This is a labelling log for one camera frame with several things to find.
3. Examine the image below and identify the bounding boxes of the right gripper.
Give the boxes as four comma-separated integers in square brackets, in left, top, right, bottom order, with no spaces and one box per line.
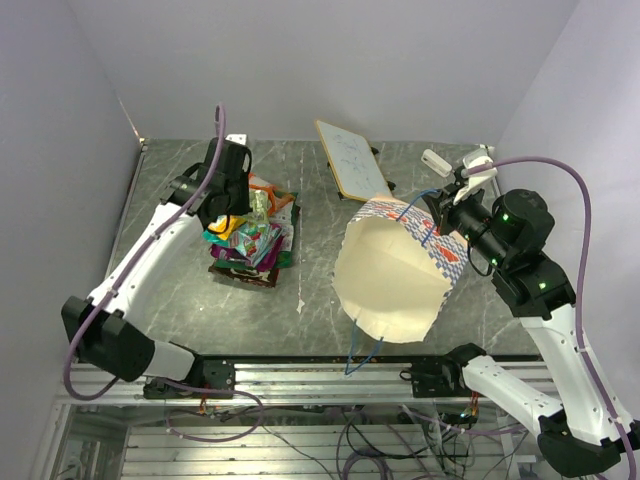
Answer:
[422,180,510,268]

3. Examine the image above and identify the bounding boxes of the small olive green packet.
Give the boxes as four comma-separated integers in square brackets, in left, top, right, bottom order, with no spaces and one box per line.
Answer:
[247,190,271,224]

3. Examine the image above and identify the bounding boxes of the orange snack packet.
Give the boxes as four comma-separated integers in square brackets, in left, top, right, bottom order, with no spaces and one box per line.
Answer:
[249,173,296,215]

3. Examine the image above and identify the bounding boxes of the yellow snack packet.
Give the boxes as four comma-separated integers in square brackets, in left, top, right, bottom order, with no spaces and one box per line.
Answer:
[207,215,246,240]

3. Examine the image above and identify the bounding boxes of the green snack packet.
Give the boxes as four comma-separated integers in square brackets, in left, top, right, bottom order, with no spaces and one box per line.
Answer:
[270,192,300,269]

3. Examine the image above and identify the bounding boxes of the teal Fox's candy bag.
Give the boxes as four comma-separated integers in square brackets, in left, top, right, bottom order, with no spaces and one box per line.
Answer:
[203,222,281,265]

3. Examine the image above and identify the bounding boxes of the purple candy bag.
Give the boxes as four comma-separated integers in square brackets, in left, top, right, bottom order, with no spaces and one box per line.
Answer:
[209,241,291,272]

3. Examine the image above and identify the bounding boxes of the blue checkered paper bag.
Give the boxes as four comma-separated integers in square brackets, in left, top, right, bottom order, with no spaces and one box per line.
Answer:
[332,187,470,376]

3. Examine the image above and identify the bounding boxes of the brown Kettle chips bag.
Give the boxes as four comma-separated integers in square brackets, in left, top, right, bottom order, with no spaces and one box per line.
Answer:
[208,265,279,288]

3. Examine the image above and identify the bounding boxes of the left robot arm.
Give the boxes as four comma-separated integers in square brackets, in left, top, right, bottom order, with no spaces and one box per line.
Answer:
[61,136,252,401]

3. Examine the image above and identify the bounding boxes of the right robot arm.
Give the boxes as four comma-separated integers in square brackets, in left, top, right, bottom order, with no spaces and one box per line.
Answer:
[421,184,639,478]

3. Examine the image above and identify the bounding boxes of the white eraser block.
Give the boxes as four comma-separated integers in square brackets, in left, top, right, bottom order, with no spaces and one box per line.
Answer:
[421,149,452,178]

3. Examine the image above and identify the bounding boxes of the small yellow-framed whiteboard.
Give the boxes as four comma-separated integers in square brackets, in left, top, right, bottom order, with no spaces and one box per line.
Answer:
[314,120,391,202]

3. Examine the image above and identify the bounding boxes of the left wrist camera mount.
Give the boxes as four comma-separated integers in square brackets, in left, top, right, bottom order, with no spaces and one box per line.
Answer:
[225,134,248,146]

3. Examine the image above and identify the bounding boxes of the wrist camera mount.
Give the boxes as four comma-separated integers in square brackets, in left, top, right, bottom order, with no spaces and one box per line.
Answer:
[225,134,248,146]
[453,147,497,205]

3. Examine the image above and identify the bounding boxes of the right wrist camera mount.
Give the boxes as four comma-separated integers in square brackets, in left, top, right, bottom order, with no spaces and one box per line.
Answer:
[453,147,497,205]

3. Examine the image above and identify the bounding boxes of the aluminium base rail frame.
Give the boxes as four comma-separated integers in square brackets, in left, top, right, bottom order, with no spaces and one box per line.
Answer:
[32,356,554,479]

